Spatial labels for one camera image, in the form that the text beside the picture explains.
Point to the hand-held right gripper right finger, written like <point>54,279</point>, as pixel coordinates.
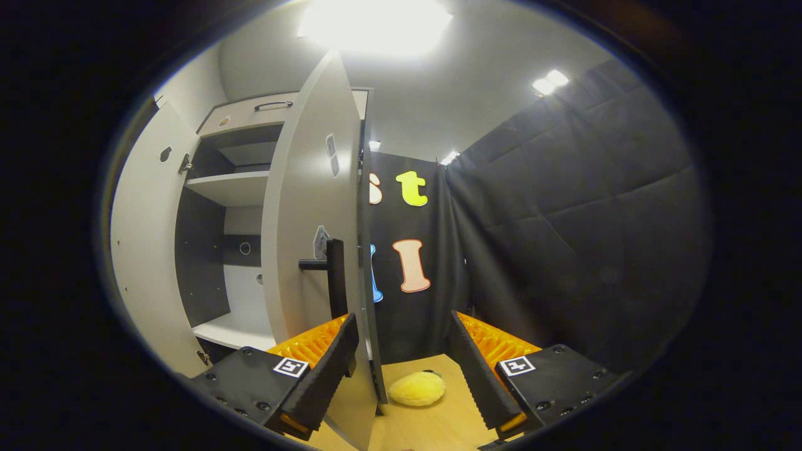
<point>479,369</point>

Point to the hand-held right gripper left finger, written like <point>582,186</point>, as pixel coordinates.
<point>326,373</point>

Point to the yellow plush coaster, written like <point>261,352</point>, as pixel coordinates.
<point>416,388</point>

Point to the grey cabinet door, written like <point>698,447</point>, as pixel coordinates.
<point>144,250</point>
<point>301,188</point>

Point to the grey cabinet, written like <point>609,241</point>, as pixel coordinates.
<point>225,188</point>

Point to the grey cabinet drawer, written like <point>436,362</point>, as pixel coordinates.
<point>238,116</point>

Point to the black backdrop cloth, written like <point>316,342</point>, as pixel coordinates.
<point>564,219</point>

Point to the double ceiling spotlight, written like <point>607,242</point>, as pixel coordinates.
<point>550,81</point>

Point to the large ceiling light panel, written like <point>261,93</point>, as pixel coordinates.
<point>376,25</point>

